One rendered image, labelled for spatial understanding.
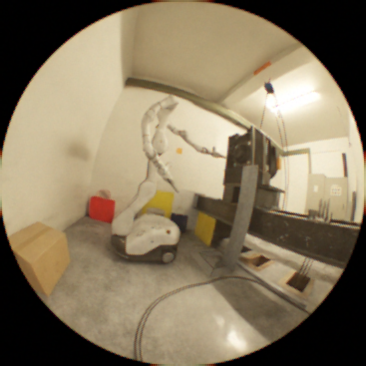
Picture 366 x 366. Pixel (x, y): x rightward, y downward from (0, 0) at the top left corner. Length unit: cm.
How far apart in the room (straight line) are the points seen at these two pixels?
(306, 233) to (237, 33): 240
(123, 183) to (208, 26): 274
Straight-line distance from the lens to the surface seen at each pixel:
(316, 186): 418
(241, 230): 120
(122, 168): 200
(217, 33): 223
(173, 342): 77
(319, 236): 106
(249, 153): 143
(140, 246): 102
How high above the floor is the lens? 73
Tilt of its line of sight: 3 degrees up
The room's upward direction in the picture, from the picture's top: 10 degrees clockwise
